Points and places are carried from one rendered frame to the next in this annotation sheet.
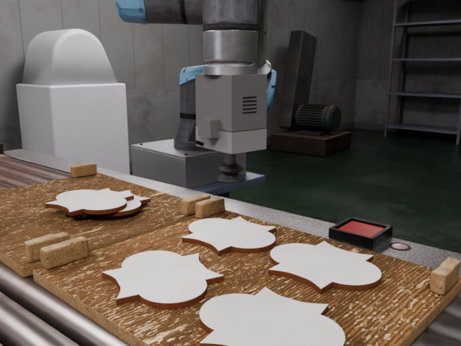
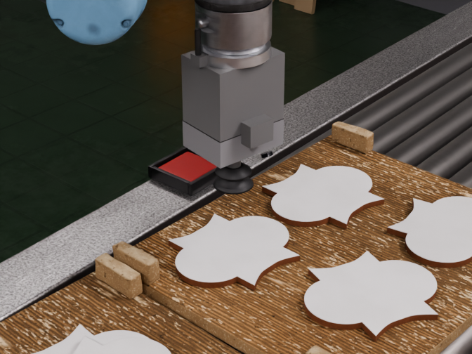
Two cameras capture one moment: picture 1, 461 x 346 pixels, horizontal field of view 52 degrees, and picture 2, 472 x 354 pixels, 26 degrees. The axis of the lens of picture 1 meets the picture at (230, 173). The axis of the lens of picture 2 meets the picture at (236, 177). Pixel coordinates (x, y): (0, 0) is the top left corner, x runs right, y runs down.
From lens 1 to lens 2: 122 cm
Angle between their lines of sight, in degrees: 84
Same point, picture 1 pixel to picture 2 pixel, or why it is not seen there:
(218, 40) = (268, 17)
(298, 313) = (434, 213)
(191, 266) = (348, 271)
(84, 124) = not seen: outside the picture
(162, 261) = (338, 293)
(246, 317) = (449, 237)
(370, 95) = not seen: outside the picture
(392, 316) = (413, 177)
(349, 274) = (350, 181)
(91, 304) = (440, 338)
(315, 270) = (345, 197)
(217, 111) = (261, 105)
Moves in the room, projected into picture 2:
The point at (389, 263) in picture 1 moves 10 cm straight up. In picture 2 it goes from (307, 161) to (310, 91)
